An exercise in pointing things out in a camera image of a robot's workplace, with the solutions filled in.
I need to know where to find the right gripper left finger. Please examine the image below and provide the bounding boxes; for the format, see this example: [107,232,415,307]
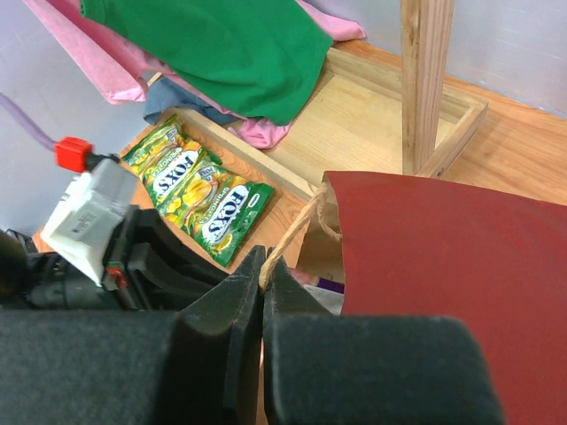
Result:
[1,246,266,424]

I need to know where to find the red brown paper bag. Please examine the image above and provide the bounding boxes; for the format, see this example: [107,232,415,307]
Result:
[259,170,567,425]

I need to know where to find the green Fox's candy bag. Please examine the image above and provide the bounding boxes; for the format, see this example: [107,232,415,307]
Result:
[121,114,210,207]
[146,148,274,267]

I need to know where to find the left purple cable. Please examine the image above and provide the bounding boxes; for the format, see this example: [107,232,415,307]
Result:
[0,91,94,174]

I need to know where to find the pink shirt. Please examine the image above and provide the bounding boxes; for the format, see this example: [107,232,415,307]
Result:
[23,1,367,150]

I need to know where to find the wooden clothes rack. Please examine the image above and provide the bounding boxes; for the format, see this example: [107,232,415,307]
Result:
[179,1,487,199]

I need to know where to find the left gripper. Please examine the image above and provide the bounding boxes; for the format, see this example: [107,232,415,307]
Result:
[104,205,228,310]

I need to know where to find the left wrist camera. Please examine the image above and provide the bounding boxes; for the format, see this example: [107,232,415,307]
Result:
[41,159,138,287]

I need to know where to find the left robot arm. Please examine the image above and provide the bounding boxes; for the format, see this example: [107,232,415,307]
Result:
[1,206,227,311]

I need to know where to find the green shirt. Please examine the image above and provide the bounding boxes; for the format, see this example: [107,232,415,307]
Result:
[80,1,333,126]

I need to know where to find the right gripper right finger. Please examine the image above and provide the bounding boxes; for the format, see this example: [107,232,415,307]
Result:
[263,261,506,424]

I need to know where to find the blue grey cloth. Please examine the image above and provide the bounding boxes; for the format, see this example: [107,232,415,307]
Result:
[143,77,238,126]

